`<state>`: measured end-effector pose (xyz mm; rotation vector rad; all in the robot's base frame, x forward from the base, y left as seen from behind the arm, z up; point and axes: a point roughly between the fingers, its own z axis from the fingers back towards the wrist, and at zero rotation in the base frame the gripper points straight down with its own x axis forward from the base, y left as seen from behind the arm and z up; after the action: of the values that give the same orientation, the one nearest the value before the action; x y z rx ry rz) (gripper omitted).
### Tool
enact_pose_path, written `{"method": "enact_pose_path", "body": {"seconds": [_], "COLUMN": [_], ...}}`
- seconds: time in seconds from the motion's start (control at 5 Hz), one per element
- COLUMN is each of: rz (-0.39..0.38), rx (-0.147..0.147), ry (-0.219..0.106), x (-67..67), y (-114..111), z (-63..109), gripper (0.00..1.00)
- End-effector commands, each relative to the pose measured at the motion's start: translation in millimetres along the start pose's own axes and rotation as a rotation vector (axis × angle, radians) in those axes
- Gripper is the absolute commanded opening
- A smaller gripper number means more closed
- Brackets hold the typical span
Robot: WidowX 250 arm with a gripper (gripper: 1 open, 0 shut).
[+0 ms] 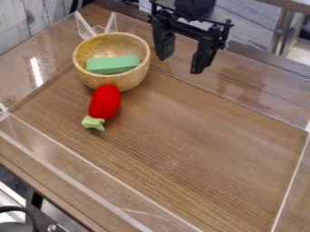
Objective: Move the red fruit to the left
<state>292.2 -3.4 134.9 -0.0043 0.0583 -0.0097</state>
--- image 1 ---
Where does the red felt fruit green leaf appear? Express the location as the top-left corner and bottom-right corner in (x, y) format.
(81, 84), (121, 131)

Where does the black metal table frame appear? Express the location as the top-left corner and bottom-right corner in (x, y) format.
(25, 190), (80, 232)

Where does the clear acrylic tray wall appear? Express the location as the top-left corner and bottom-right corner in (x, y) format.
(0, 18), (310, 232)

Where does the metal table leg background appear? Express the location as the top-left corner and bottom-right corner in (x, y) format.
(269, 9), (304, 57)

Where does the wooden bowl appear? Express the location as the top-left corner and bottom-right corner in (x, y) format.
(72, 33), (149, 92)

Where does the green rectangular block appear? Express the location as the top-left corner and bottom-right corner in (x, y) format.
(85, 54), (140, 74)

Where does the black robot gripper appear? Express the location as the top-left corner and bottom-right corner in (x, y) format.
(149, 0), (233, 74)

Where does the black cable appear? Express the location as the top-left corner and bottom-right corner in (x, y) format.
(0, 205), (33, 232)

